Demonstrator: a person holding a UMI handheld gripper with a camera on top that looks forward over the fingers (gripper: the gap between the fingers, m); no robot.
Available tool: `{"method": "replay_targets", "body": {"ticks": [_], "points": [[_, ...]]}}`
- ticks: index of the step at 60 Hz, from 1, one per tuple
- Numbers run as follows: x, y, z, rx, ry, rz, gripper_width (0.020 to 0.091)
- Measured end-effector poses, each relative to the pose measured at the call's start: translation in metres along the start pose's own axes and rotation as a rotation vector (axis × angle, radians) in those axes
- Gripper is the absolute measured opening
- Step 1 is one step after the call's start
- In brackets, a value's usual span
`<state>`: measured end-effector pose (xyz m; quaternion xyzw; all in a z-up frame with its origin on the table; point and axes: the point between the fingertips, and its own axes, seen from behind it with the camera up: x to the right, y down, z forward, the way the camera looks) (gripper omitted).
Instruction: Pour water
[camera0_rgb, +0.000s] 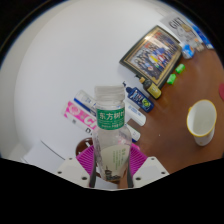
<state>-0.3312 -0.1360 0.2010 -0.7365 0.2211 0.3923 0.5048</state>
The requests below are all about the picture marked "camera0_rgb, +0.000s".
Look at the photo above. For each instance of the dark blue pump bottle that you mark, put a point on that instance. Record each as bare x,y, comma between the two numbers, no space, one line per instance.
140,99

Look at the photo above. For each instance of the small green packet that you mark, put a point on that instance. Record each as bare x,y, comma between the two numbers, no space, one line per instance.
171,79
180,68

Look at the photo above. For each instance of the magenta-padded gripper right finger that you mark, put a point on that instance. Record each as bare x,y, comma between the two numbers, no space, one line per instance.
148,170

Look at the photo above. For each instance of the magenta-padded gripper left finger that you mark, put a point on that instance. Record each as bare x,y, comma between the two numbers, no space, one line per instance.
75,170

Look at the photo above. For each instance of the framed group photo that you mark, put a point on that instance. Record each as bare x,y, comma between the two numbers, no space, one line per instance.
153,56

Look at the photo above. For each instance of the blue and white tissue pack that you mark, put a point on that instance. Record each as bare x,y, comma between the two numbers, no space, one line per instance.
187,50

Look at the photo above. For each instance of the clear water bottle green label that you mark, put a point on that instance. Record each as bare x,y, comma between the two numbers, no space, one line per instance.
110,140

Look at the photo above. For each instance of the white bottle blue cap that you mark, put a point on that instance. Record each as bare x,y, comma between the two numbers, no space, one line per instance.
135,114

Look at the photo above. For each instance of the white cup yellow rim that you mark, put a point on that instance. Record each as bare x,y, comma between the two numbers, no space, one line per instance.
201,120

